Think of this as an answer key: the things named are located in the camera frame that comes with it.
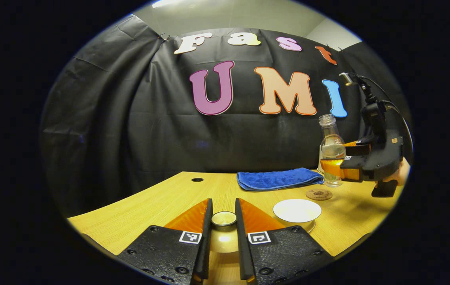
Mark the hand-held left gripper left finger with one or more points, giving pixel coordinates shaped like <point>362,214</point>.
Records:
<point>205,245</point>

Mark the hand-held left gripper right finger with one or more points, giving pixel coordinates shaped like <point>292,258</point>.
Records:
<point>241,245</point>

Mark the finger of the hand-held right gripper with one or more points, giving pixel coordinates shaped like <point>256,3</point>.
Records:
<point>339,168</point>
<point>357,147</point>

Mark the white ceramic teacup lid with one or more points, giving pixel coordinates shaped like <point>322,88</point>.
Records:
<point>224,237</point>

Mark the clear plastic water bottle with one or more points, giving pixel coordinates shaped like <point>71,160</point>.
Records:
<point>331,130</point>

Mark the round brown coaster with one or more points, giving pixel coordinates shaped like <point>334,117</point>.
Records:
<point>319,194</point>

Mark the white ceramic teacup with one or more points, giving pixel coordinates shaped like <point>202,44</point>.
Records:
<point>297,209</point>

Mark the white toaster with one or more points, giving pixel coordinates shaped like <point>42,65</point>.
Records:
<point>320,163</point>

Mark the blue folded towel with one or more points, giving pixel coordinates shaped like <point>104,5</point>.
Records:
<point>278,179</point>

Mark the black table grommet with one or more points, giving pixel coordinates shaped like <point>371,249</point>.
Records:
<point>197,179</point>

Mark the black backdrop cloth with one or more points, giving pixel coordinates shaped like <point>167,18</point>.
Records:
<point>130,118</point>

